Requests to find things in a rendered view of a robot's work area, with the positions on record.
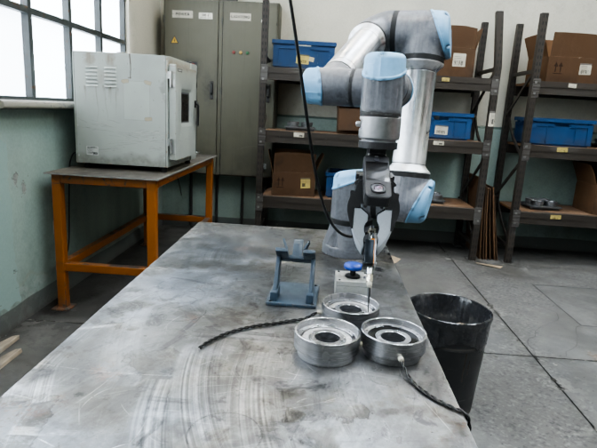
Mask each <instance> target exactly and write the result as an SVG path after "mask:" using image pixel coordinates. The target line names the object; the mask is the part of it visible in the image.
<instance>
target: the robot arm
mask: <svg viewBox="0 0 597 448"><path fill-rule="evenodd" d="M450 57H451V24H450V15H449V13H448V12H446V11H439V10H433V9H430V10H411V11H396V10H394V11H385V12H380V13H377V14H375V15H372V16H370V17H369V18H367V19H365V20H363V21H362V22H360V23H359V24H358V25H357V26H356V27H355V28H354V29H353V30H352V31H351V33H350V35H349V38H348V41H347V42H346V43H345V45H344V46H343V47H342V48H341V49H340V50H339V51H338V52H337V53H336V55H335V56H334V57H333V58H332V59H331V60H330V61H329V62H328V63H327V64H326V66H325V67H324V68H319V67H316V68H307V69H306V70H305V72H304V74H303V79H304V86H305V93H306V103H307V104H315V105H320V106H322V105H325V106H343V107H358V108H360V119H361V121H356V123H355V125H356V126H359V127H361V128H360V129H359V134H358V137H359V138H361V140H359V144H358V148H367V154H366V156H365V157H364V158H363V164H362V169H357V170H347V171H341V172H337V173H336V174H335V175H334V179H333V187H332V188H331V189H332V199H331V211H330V218H331V220H332V222H333V224H334V225H335V226H336V228H337V229H338V230H340V231H341V232H342V233H345V234H347V235H353V237H354V238H348V237H344V236H342V235H340V234H339V233H338V232H337V231H336V230H335V229H334V228H333V227H332V226H331V224H330V225H329V228H328V230H327V233H326V235H325V238H324V239H323V242H322V252H323V253H325V254H327V255H329V256H331V257H335V258H340V259H346V260H363V250H364V242H365V239H369V236H370V234H368V235H365V232H367V231H368V228H370V226H371V225H372V221H373V219H377V223H378V232H377V238H378V240H377V244H376V247H377V248H376V256H378V255H379V254H380V252H381V251H382V250H383V249H384V247H385V245H386V242H387V240H388V238H389V237H390V235H391V232H392V231H393V228H394V225H395V223H396V221H400V222H404V223H421V222H423V221H424V220H425V219H426V216H427V214H428V211H429V208H430V204H431V202H432V198H433V194H434V186H435V182H434V181H433V180H430V172H429V171H428V170H427V169H426V153H427V146H428V139H429V132H430V124H431V116H432V109H433V102H434V88H435V81H436V74H437V72H438V71H439V70H440V69H442V68H443V66H444V60H447V59H450ZM395 117H397V118H395ZM387 150H393V151H394V154H393V162H392V163H391V165H389V158H388V157H386V151H387Z"/></svg>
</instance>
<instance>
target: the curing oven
mask: <svg viewBox="0 0 597 448"><path fill-rule="evenodd" d="M72 63H73V84H74V105H75V127H76V161H77V162H78V163H85V165H84V167H85V168H92V164H120V165H134V166H149V167H161V172H167V168H168V167H171V166H173V165H175V164H180V163H183V162H185V164H190V160H192V159H195V158H196V125H197V126H199V105H198V102H197V66H196V65H195V64H192V63H187V62H185V61H183V60H178V59H175V58H172V57H170V56H163V55H152V54H135V53H118V52H84V51H72ZM196 111H197V120H196Z"/></svg>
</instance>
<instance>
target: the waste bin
mask: <svg viewBox="0 0 597 448"><path fill-rule="evenodd" d="M410 300H411V302H412V304H413V306H414V308H415V310H416V312H417V314H418V317H419V320H420V322H421V324H422V325H423V328H424V330H425V331H426V334H427V338H428V339H429V341H430V344H431V345H432V348H433V350H434V353H435V355H436V357H437V359H438V361H439V363H440V365H441V368H442V370H443V372H444V375H445V378H446V380H447V381H448V383H449V385H450V388H451V390H452V392H453V394H454V397H455V398H456V400H457V402H458V406H459V408H461V409H463V410H464V411H465V412H467V413H469V412H470V411H471V409H472V404H473V400H474V393H475V390H476V385H477V381H478V377H479V373H480V369H481V365H482V358H483V354H484V349H485V347H486V344H487V340H488V337H489V334H490V326H491V324H492V322H493V314H492V312H491V311H490V310H489V309H488V308H486V307H485V306H484V305H482V304H481V303H479V302H477V301H475V300H471V299H468V298H466V297H462V296H458V295H454V294H448V293H440V292H427V293H421V294H417V295H414V296H412V297H411V298H410ZM457 323H461V324H457Z"/></svg>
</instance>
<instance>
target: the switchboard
mask: <svg viewBox="0 0 597 448"><path fill-rule="evenodd" d="M163 22H164V56H170V57H172V58H175V59H178V60H183V61H185V62H187V63H192V64H195V65H196V66H197V102H198V105H199V126H197V125H196V152H199V153H198V154H201V155H216V157H213V175H215V176H216V187H215V223H218V194H219V175H224V176H238V177H242V188H241V213H240V215H241V220H240V224H241V225H242V224H243V195H244V178H245V177H253V178H256V175H257V150H258V126H259V77H260V53H261V28H262V3H261V2H243V1H238V0H164V16H163ZM281 28H282V7H281V5H280V3H270V4H269V26H268V49H267V57H268V58H269V59H270V62H268V63H267V64H268V66H269V67H272V66H273V49H274V46H273V44H272V39H281ZM278 89H279V84H278V80H267V94H266V115H267V120H266V122H265V128H266V129H268V128H269V129H275V128H277V109H278ZM275 148H276V142H265V146H264V163H263V167H264V172H263V178H268V179H272V169H271V164H270V159H269V154H268V150H269V149H270V152H271V157H272V161H273V165H274V159H275ZM193 173H194V174H206V165H205V166H204V167H202V168H200V169H198V170H195V171H193V172H191V173H189V174H190V186H189V187H190V192H189V215H192V211H193Z"/></svg>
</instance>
